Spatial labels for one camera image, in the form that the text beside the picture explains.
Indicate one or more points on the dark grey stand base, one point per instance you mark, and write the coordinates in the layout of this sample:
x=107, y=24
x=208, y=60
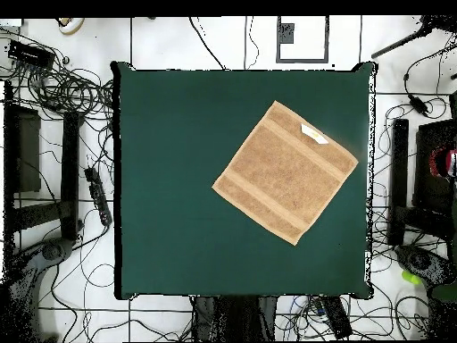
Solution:
x=421, y=261
x=53, y=250

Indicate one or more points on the black tripod pole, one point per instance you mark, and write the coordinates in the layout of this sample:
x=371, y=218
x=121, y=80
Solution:
x=400, y=43

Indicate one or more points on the small bright green object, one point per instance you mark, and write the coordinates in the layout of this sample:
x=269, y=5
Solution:
x=410, y=277

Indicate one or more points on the black network switch box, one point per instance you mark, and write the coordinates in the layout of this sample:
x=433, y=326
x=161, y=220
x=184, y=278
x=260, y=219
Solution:
x=30, y=54

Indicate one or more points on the tan terry towel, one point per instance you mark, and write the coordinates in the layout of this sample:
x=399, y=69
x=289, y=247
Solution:
x=285, y=171

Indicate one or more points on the black power strip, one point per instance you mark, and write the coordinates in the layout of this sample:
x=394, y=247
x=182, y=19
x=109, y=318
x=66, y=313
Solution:
x=98, y=196

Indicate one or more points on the grey square floor frame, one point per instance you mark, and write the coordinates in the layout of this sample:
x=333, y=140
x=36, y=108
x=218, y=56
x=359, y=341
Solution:
x=278, y=43

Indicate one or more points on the black metal stand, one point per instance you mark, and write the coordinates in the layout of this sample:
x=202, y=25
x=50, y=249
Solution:
x=70, y=171
x=400, y=171

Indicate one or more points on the person's white shoe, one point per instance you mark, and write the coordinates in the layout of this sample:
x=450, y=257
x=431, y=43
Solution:
x=73, y=25

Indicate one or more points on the black rectangular floor box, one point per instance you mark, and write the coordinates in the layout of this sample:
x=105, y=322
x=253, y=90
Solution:
x=337, y=316

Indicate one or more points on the dark green table cloth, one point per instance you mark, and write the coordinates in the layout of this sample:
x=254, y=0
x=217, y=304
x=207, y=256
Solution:
x=160, y=143

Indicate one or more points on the black power adapter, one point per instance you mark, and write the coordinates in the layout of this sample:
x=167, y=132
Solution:
x=418, y=105

